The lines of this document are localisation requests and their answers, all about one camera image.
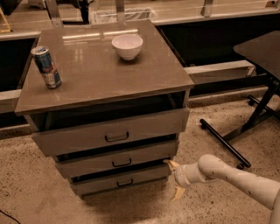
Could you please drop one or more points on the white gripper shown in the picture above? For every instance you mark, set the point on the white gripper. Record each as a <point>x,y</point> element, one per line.
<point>180,176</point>

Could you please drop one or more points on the grey bottom drawer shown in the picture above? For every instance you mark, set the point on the grey bottom drawer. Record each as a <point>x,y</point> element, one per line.
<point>128,178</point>

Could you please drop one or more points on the grey drawer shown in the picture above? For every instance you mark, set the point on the grey drawer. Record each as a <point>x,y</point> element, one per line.
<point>117,159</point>
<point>101,134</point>
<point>128,178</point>

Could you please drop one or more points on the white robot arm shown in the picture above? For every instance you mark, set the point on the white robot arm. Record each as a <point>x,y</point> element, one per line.
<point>210,168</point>

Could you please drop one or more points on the grey drawer cabinet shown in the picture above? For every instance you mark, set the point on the grey drawer cabinet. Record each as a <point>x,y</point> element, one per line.
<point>99,86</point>

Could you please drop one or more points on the grey middle drawer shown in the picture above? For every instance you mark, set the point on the grey middle drawer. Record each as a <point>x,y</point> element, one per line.
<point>117,159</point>

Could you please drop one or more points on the grey top drawer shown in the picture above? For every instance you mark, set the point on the grey top drawer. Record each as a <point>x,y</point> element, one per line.
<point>101,134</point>

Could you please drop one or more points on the white ceramic bowl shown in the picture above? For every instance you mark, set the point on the white ceramic bowl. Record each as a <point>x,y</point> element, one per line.
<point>127,46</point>

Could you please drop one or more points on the black rolling side table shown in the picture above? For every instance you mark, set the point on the black rolling side table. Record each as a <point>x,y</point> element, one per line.
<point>264,52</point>

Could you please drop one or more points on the blue silver drink can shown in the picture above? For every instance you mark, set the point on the blue silver drink can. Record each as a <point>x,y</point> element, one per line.
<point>44,62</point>

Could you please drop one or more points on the yellow object top left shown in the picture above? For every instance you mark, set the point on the yellow object top left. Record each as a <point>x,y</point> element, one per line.
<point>4,26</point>

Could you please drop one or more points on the grey right side rail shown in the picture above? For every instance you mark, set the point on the grey right side rail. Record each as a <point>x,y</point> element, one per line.
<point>226,71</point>

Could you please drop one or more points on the grey rail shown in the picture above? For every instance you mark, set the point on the grey rail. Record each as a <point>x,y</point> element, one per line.
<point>226,71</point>
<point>8,100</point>

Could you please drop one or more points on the wire mesh basket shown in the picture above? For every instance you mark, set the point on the wire mesh basket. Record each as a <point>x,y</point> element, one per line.
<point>130,14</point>

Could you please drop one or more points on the grey left side rail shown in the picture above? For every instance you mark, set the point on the grey left side rail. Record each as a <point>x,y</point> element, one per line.
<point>8,100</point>

